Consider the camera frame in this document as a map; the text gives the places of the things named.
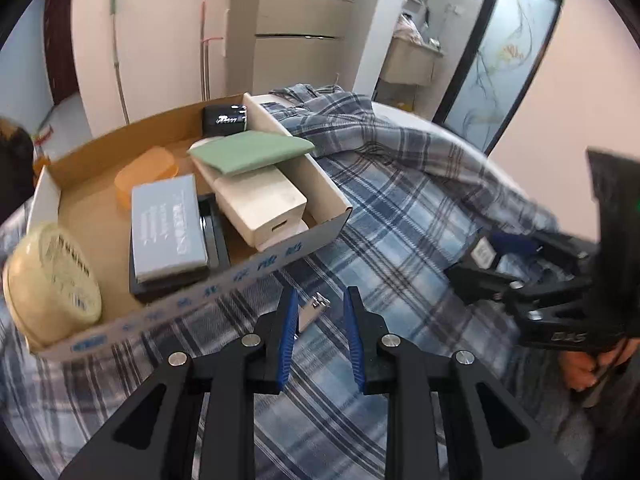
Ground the patterned glass door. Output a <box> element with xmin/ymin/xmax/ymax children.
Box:
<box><xmin>432</xmin><ymin>0</ymin><xmax>563</xmax><ymax>156</ymax></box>

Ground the grey mop handle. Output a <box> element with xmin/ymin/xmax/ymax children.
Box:
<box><xmin>110</xmin><ymin>0</ymin><xmax>131</xmax><ymax>126</ymax></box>

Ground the small white square box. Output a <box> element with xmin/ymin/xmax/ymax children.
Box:
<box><xmin>472</xmin><ymin>237</ymin><xmax>497</xmax><ymax>268</ymax></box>

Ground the shallow cardboard box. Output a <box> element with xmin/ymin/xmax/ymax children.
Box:
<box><xmin>25</xmin><ymin>92</ymin><xmax>353</xmax><ymax>361</ymax></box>

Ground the white charger box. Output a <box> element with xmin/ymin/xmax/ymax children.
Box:
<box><xmin>210</xmin><ymin>162</ymin><xmax>307</xmax><ymax>250</ymax></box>

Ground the person's right hand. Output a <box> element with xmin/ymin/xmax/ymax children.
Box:
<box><xmin>557</xmin><ymin>337</ymin><xmax>640</xmax><ymax>393</ymax></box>

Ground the beige refrigerator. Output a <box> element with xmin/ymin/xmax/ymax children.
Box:
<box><xmin>250</xmin><ymin>0</ymin><xmax>391</xmax><ymax>98</ymax></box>

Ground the cream round jar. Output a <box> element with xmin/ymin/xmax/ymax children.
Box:
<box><xmin>2</xmin><ymin>221</ymin><xmax>103</xmax><ymax>346</ymax></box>

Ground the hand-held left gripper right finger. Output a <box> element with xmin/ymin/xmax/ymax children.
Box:
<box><xmin>342</xmin><ymin>285</ymin><xmax>583</xmax><ymax>480</ymax></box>

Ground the grey fleece clothing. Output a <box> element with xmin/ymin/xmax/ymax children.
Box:
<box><xmin>545</xmin><ymin>380</ymin><xmax>601</xmax><ymax>480</ymax></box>

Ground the white rectangular box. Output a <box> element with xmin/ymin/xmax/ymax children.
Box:
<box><xmin>187</xmin><ymin>136</ymin><xmax>313</xmax><ymax>253</ymax></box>

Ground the beige bathroom vanity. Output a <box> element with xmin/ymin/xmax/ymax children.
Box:
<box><xmin>377</xmin><ymin>37</ymin><xmax>445</xmax><ymax>88</ymax></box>

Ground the black square frame case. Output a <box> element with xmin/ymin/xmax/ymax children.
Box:
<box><xmin>129</xmin><ymin>192</ymin><xmax>232</xmax><ymax>303</ymax></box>

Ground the brown entrance door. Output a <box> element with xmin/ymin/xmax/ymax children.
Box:
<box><xmin>42</xmin><ymin>0</ymin><xmax>81</xmax><ymax>108</ymax></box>

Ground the small black box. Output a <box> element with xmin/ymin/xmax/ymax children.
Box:
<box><xmin>201</xmin><ymin>102</ymin><xmax>249</xmax><ymax>138</ymax></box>

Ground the green cloth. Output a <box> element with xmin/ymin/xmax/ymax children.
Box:
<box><xmin>187</xmin><ymin>130</ymin><xmax>316</xmax><ymax>177</ymax></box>

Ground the pink cloth pile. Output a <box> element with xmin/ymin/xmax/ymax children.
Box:
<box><xmin>392</xmin><ymin>12</ymin><xmax>426</xmax><ymax>43</ymax></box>

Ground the grey rectangular box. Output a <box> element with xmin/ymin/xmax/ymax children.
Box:
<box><xmin>130</xmin><ymin>174</ymin><xmax>210</xmax><ymax>283</ymax></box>

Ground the blue plaid cloth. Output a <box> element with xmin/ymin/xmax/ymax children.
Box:
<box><xmin>0</xmin><ymin>82</ymin><xmax>601</xmax><ymax>480</ymax></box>

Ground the person's right forearm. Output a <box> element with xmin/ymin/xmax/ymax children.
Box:
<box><xmin>585</xmin><ymin>360</ymin><xmax>640</xmax><ymax>480</ymax></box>

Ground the small metal clip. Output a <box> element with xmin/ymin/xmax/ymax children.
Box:
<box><xmin>295</xmin><ymin>292</ymin><xmax>332</xmax><ymax>333</ymax></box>

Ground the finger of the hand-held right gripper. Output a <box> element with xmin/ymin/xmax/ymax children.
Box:
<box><xmin>480</xmin><ymin>230</ymin><xmax>598</xmax><ymax>281</ymax></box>
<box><xmin>442</xmin><ymin>260</ymin><xmax>593</xmax><ymax>322</ymax></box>

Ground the black jacket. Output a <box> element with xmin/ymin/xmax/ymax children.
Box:
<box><xmin>0</xmin><ymin>117</ymin><xmax>36</xmax><ymax>221</ymax></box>

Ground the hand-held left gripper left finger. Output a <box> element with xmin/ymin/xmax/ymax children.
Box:
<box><xmin>59</xmin><ymin>287</ymin><xmax>301</xmax><ymax>480</ymax></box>

